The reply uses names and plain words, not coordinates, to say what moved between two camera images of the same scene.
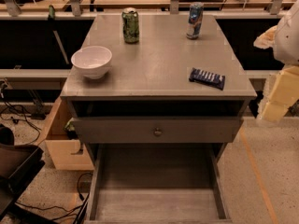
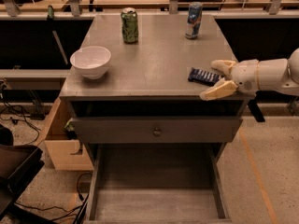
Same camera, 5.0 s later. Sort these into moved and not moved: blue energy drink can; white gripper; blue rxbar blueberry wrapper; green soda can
Moved: white gripper
Not moved: blue energy drink can; green soda can; blue rxbar blueberry wrapper
